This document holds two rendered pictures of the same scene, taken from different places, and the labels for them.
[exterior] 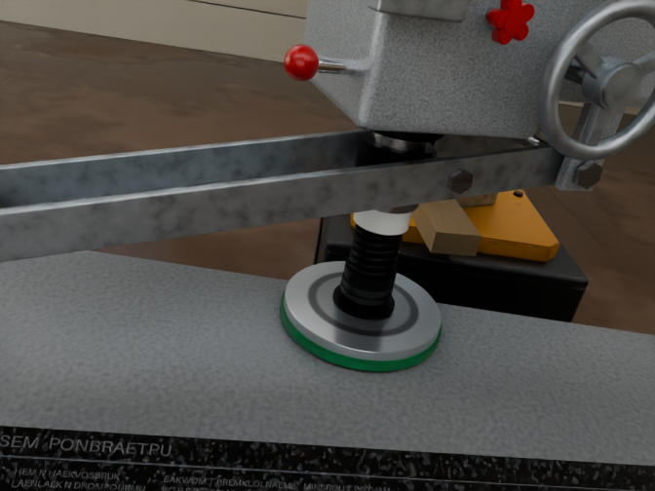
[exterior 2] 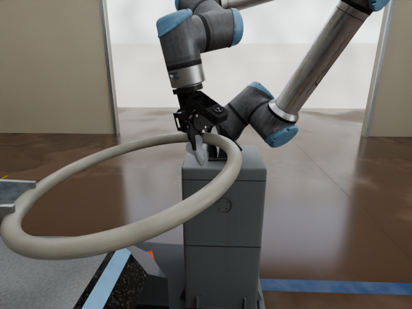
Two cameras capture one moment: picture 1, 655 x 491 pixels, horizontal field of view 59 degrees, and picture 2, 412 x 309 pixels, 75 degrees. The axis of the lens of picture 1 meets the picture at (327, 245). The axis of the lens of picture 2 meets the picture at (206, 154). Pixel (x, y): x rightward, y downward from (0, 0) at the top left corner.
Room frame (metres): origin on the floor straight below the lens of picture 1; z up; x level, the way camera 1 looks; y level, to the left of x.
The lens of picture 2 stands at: (0.91, 0.80, 1.30)
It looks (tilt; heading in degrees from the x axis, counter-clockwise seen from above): 18 degrees down; 190
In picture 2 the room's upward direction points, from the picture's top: straight up
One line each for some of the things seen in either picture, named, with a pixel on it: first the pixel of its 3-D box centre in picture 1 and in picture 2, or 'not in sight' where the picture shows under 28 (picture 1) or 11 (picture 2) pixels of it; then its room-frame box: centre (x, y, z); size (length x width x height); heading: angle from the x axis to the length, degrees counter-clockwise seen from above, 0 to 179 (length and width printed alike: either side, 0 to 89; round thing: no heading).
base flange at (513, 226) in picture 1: (443, 197); not in sight; (1.42, -0.28, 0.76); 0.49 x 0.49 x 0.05; 3
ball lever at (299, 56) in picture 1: (324, 64); not in sight; (0.54, 0.03, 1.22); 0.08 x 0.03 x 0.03; 112
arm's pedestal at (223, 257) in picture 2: not in sight; (221, 224); (-0.43, 0.67, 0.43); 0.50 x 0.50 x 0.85; 7
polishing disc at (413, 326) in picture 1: (362, 305); not in sight; (0.65, -0.06, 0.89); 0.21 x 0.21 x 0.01
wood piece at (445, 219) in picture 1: (442, 222); not in sight; (1.17, -0.24, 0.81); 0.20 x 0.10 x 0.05; 11
